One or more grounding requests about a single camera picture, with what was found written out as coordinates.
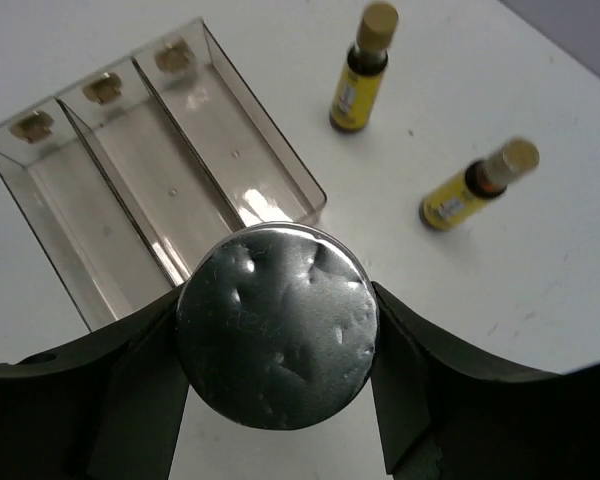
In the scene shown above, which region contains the white jar silver lid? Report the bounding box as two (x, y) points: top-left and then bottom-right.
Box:
(176, 222), (380, 431)

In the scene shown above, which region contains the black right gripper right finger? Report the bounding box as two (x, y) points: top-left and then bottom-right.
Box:
(371, 286), (600, 479)

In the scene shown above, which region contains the clear three-tier organizer rack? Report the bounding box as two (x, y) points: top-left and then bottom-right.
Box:
(0, 19), (327, 330)

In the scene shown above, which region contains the yellow-label oil bottle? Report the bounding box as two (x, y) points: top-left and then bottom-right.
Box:
(329, 1), (399, 133)
(419, 137), (540, 231)

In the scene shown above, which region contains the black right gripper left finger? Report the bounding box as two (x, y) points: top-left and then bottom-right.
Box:
(0, 288), (189, 479)

